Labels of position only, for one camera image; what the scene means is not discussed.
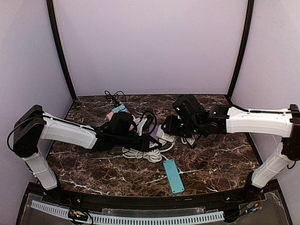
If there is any white cube socket adapter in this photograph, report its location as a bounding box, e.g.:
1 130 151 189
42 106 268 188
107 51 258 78
156 125 175 145

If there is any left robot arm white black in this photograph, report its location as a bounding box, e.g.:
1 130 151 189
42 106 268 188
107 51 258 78
7 105 162 190

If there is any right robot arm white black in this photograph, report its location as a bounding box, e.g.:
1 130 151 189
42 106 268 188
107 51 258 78
161 105 300 188

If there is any purple power strip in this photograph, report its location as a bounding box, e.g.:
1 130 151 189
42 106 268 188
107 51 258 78
149 125 159 140

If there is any small teal adapter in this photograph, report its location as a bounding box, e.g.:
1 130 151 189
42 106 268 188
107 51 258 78
112 104 127 113

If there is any pink power strip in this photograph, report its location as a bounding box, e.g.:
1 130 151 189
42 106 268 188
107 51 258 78
106 112 114 121

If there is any teal power strip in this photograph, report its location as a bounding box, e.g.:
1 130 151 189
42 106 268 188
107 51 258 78
163 159 185 195

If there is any small circuit board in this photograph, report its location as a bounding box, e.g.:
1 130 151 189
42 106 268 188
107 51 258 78
67 210 89 221

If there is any white coiled cable bundle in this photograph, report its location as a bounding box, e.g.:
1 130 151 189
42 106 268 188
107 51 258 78
121 140 175 164

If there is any black cable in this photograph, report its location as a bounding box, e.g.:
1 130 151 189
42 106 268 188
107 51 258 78
104 90 127 106

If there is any right black frame post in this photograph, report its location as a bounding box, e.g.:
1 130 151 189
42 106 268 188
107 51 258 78
226 0 255 103

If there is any black frame post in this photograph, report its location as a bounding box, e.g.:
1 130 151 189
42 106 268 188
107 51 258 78
226 0 255 103
46 0 77 101

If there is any white slotted cable duct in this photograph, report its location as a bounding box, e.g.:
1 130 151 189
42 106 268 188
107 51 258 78
30 200 224 225

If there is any left black frame post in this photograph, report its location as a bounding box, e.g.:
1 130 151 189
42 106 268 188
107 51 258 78
46 0 77 101

